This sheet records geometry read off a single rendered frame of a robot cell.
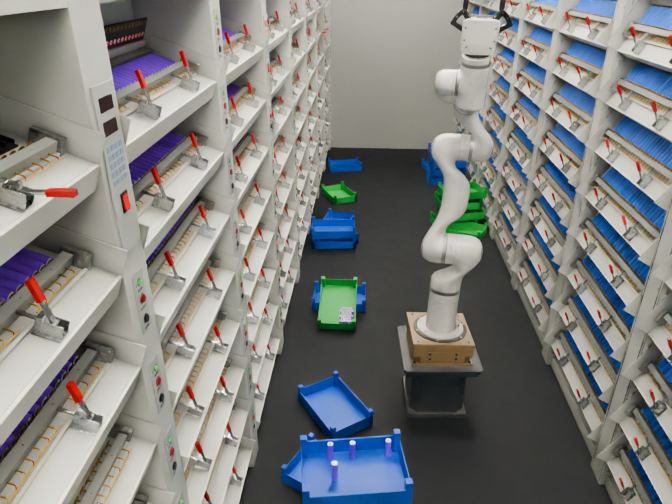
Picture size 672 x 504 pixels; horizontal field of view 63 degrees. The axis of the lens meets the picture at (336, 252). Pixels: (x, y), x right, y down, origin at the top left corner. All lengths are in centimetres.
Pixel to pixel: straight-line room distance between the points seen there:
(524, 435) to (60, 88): 213
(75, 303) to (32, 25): 39
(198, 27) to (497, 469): 186
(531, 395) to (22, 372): 225
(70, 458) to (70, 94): 53
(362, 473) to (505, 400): 109
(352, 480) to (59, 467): 97
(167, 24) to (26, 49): 70
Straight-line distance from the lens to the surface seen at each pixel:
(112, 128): 94
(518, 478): 235
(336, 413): 247
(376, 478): 172
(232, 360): 195
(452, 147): 212
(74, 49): 88
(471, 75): 172
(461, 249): 212
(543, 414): 263
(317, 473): 172
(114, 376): 106
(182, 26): 156
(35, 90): 92
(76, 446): 96
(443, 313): 224
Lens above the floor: 171
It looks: 27 degrees down
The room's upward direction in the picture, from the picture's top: straight up
